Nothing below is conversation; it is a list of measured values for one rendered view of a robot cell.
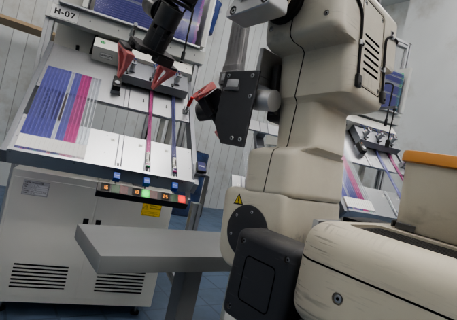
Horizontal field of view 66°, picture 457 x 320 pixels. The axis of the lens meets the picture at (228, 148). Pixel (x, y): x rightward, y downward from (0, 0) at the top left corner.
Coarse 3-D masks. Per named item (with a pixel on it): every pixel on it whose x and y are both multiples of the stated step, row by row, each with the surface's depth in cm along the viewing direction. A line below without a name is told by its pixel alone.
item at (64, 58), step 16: (64, 48) 166; (48, 64) 154; (64, 64) 159; (80, 64) 163; (96, 64) 168; (112, 80) 165; (112, 96) 157; (128, 96) 162; (144, 96) 166; (160, 96) 172; (176, 96) 177; (144, 112) 160; (160, 112) 164; (176, 112) 168
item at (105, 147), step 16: (96, 144) 135; (112, 144) 138; (128, 144) 142; (144, 144) 145; (160, 144) 149; (96, 160) 130; (112, 160) 133; (128, 160) 136; (144, 160) 139; (160, 160) 143; (176, 160) 146; (176, 176) 141
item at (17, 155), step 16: (16, 160) 120; (32, 160) 121; (48, 160) 122; (64, 160) 122; (80, 160) 124; (96, 176) 130; (112, 176) 131; (128, 176) 132; (144, 176) 133; (160, 176) 135
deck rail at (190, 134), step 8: (192, 112) 172; (192, 120) 167; (192, 128) 163; (192, 136) 160; (192, 144) 156; (192, 152) 152; (192, 160) 149; (192, 168) 146; (192, 176) 144; (192, 192) 144
